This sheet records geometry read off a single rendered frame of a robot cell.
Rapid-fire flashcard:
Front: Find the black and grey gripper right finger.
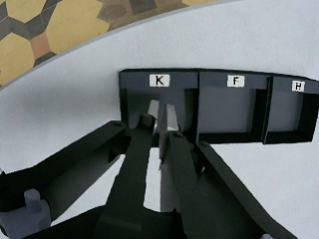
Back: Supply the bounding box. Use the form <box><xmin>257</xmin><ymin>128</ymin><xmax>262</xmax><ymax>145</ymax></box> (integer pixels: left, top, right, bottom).
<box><xmin>159</xmin><ymin>104</ymin><xmax>298</xmax><ymax>239</ymax></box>

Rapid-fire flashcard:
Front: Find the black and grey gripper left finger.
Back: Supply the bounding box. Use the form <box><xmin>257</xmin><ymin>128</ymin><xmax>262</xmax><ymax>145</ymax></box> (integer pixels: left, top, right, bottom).
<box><xmin>0</xmin><ymin>100</ymin><xmax>159</xmax><ymax>239</ymax></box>

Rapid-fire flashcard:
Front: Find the black rack of three bins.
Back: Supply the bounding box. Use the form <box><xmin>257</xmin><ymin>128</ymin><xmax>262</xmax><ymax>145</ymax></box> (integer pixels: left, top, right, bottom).
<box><xmin>118</xmin><ymin>68</ymin><xmax>319</xmax><ymax>148</ymax></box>

